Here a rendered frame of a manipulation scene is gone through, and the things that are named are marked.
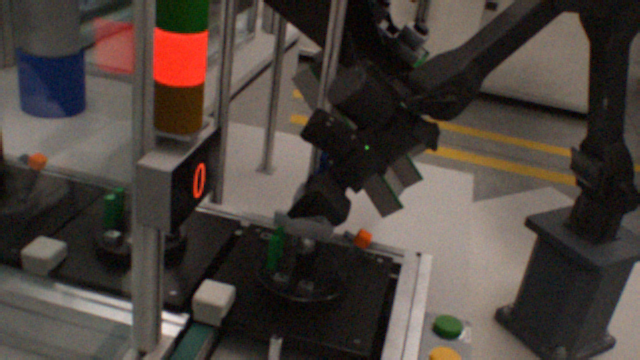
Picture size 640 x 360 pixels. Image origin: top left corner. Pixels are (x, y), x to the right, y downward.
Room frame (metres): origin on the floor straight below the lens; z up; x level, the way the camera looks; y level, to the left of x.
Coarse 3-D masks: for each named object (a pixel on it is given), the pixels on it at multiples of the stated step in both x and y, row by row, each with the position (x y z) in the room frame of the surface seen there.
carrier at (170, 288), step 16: (192, 224) 0.88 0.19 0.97; (208, 224) 0.88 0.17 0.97; (224, 224) 0.89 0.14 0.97; (240, 224) 0.91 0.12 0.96; (176, 240) 0.79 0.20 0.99; (192, 240) 0.83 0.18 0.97; (208, 240) 0.84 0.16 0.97; (224, 240) 0.84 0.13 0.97; (176, 256) 0.78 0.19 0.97; (192, 256) 0.79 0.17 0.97; (208, 256) 0.80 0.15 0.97; (176, 272) 0.74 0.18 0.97; (192, 272) 0.75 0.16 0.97; (208, 272) 0.77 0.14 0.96; (176, 288) 0.71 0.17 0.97; (192, 288) 0.71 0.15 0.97; (176, 304) 0.68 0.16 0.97
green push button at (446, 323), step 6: (438, 318) 0.73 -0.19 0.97; (444, 318) 0.73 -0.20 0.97; (450, 318) 0.73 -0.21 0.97; (438, 324) 0.71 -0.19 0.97; (444, 324) 0.72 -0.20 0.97; (450, 324) 0.72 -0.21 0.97; (456, 324) 0.72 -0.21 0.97; (438, 330) 0.71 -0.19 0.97; (444, 330) 0.70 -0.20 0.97; (450, 330) 0.71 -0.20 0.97; (456, 330) 0.71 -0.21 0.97; (444, 336) 0.70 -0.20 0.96; (450, 336) 0.70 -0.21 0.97; (456, 336) 0.70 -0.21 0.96
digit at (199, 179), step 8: (208, 144) 0.62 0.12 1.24; (200, 152) 0.60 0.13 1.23; (208, 152) 0.62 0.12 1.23; (192, 160) 0.58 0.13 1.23; (200, 160) 0.60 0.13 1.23; (192, 168) 0.58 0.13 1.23; (200, 168) 0.60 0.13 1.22; (192, 176) 0.58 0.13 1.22; (200, 176) 0.60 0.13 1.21; (192, 184) 0.58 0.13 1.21; (200, 184) 0.60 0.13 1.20; (192, 192) 0.58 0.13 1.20; (200, 192) 0.60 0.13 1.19; (192, 200) 0.58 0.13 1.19; (192, 208) 0.58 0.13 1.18
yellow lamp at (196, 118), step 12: (156, 84) 0.58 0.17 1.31; (204, 84) 0.60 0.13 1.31; (156, 96) 0.58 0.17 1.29; (168, 96) 0.58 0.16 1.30; (180, 96) 0.58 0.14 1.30; (192, 96) 0.58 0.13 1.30; (156, 108) 0.58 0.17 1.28; (168, 108) 0.58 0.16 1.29; (180, 108) 0.58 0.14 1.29; (192, 108) 0.59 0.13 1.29; (156, 120) 0.58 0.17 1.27; (168, 120) 0.58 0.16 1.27; (180, 120) 0.58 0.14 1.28; (192, 120) 0.59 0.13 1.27; (168, 132) 0.58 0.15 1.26; (180, 132) 0.58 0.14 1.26
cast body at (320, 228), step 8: (304, 184) 0.79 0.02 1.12; (296, 192) 0.76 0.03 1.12; (296, 200) 0.75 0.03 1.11; (280, 216) 0.77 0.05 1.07; (288, 216) 0.75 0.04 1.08; (320, 216) 0.75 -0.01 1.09; (280, 224) 0.77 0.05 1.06; (288, 224) 0.75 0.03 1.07; (296, 224) 0.75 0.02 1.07; (304, 224) 0.75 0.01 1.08; (312, 224) 0.75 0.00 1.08; (320, 224) 0.75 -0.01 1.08; (328, 224) 0.75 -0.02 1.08; (288, 232) 0.75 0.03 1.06; (296, 232) 0.75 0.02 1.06; (304, 232) 0.75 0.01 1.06; (312, 232) 0.75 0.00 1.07; (320, 232) 0.75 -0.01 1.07; (328, 232) 0.74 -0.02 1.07; (320, 240) 0.75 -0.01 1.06; (328, 240) 0.75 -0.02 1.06
